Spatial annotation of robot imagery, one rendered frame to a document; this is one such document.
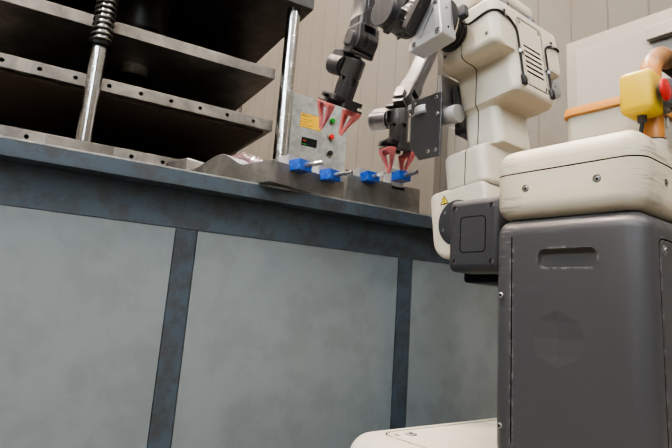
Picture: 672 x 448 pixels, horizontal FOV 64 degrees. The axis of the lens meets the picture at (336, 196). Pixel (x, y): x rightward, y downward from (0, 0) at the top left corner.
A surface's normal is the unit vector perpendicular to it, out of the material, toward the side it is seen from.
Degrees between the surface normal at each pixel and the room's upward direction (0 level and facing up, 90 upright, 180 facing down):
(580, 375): 90
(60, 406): 90
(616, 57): 90
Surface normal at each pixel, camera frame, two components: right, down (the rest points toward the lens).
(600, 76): -0.78, -0.18
